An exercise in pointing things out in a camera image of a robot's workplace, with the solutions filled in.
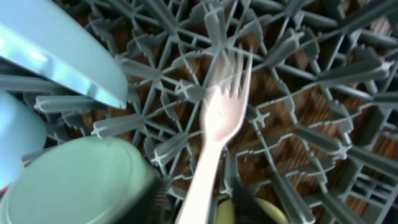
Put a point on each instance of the light blue bowl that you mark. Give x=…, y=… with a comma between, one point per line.
x=22, y=132

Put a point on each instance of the mint green bowl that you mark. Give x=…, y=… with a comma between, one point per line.
x=86, y=180

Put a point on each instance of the grey dishwasher rack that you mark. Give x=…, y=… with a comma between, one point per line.
x=320, y=136

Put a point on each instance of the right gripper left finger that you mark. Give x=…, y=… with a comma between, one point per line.
x=151, y=208

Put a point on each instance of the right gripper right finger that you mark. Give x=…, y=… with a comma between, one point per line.
x=246, y=209

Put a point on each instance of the yellow plastic cup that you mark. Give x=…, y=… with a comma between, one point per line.
x=225, y=212

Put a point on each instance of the cream plastic fork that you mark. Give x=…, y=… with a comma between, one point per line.
x=221, y=117

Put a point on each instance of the light blue plate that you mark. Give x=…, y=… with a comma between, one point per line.
x=41, y=37

